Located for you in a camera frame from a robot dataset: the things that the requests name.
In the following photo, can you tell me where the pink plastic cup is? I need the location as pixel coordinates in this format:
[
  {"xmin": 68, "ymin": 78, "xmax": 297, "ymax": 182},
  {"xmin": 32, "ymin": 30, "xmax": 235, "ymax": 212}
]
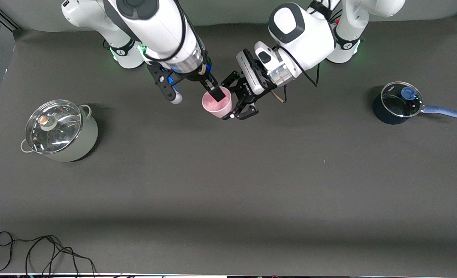
[{"xmin": 202, "ymin": 87, "xmax": 233, "ymax": 118}]

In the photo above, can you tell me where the dark grey table mat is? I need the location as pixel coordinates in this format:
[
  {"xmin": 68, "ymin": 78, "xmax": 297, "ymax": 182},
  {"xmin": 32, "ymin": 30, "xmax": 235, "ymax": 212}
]
[{"xmin": 0, "ymin": 15, "xmax": 457, "ymax": 275}]

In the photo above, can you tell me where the dark blue saucepan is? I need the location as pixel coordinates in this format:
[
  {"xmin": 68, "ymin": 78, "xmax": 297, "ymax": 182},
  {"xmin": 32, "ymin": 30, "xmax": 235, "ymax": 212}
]
[{"xmin": 373, "ymin": 82, "xmax": 457, "ymax": 125}]

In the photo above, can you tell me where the pale green cooking pot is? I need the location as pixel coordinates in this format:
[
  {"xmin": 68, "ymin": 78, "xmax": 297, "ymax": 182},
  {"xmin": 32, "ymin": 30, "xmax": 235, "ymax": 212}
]
[{"xmin": 20, "ymin": 100, "xmax": 99, "ymax": 163}]

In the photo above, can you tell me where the glass saucepan lid blue knob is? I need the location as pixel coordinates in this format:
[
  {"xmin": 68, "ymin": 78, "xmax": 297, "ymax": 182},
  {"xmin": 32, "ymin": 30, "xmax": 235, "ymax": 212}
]
[{"xmin": 381, "ymin": 81, "xmax": 423, "ymax": 118}]

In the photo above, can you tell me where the glass pot lid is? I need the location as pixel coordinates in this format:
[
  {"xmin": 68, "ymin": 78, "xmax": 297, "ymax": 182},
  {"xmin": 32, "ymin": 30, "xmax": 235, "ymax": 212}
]
[{"xmin": 25, "ymin": 100, "xmax": 83, "ymax": 154}]

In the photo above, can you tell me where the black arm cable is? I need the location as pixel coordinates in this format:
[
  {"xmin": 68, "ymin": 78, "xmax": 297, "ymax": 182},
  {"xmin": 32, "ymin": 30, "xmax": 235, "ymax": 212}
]
[{"xmin": 273, "ymin": 46, "xmax": 321, "ymax": 88}]

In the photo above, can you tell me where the thin black cable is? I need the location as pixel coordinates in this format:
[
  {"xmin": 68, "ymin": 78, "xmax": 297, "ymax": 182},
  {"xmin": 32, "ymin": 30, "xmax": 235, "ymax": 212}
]
[
  {"xmin": 0, "ymin": 231, "xmax": 65, "ymax": 276},
  {"xmin": 25, "ymin": 236, "xmax": 98, "ymax": 276}
]

